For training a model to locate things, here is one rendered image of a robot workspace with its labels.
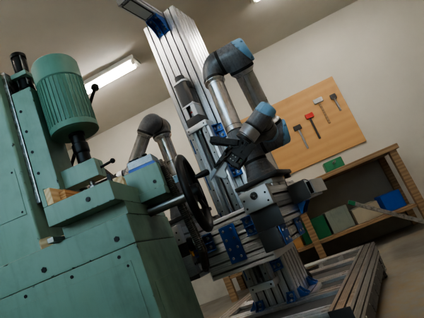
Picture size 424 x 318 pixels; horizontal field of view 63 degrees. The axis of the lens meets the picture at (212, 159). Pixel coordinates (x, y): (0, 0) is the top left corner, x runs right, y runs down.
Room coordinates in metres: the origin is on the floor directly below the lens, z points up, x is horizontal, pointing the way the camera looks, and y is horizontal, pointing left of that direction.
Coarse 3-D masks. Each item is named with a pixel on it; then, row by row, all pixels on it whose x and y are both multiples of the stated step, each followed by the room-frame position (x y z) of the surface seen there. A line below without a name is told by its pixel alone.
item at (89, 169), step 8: (88, 160) 1.18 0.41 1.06; (96, 160) 1.19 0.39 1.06; (72, 168) 1.18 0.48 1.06; (80, 168) 1.18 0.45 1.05; (88, 168) 1.18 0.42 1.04; (96, 168) 1.18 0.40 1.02; (104, 168) 1.24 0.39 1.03; (64, 176) 1.19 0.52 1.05; (72, 176) 1.18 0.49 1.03; (80, 176) 1.18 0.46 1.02; (88, 176) 1.18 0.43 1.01; (96, 176) 1.18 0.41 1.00; (104, 176) 1.22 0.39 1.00; (64, 184) 1.19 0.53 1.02; (72, 184) 1.18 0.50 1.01; (80, 184) 1.20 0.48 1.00; (88, 184) 1.24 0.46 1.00
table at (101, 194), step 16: (80, 192) 0.95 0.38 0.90; (96, 192) 0.94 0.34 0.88; (112, 192) 0.94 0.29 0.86; (128, 192) 1.06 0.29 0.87; (144, 192) 1.15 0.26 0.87; (160, 192) 1.15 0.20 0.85; (48, 208) 0.95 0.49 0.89; (64, 208) 0.95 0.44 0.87; (80, 208) 0.95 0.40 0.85; (96, 208) 0.96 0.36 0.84; (48, 224) 0.95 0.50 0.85; (64, 224) 0.99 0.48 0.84
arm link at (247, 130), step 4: (244, 124) 1.25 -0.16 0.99; (248, 124) 1.24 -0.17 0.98; (240, 128) 1.26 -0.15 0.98; (244, 128) 1.25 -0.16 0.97; (248, 128) 1.24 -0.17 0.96; (252, 128) 1.24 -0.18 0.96; (240, 132) 1.26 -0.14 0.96; (244, 132) 1.24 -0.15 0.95; (248, 132) 1.24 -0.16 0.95; (252, 132) 1.24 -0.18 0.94; (256, 132) 1.25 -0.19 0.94; (248, 136) 1.24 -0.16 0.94; (252, 136) 1.25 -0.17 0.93; (256, 136) 1.26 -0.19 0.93; (252, 140) 1.26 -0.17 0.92
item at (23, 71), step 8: (16, 56) 1.20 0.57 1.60; (24, 56) 1.22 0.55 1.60; (16, 64) 1.20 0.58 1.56; (24, 64) 1.21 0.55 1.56; (16, 72) 1.20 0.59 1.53; (24, 72) 1.18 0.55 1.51; (16, 80) 1.20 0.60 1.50; (24, 80) 1.20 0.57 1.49; (32, 80) 1.24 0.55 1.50; (24, 88) 1.20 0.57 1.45
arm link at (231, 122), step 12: (204, 72) 1.41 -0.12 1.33; (216, 72) 1.40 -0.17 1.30; (204, 84) 1.43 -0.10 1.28; (216, 84) 1.40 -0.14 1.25; (216, 96) 1.40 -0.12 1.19; (228, 96) 1.40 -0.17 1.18; (216, 108) 1.41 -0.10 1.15; (228, 108) 1.38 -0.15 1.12; (228, 120) 1.37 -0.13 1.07; (228, 132) 1.38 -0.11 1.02
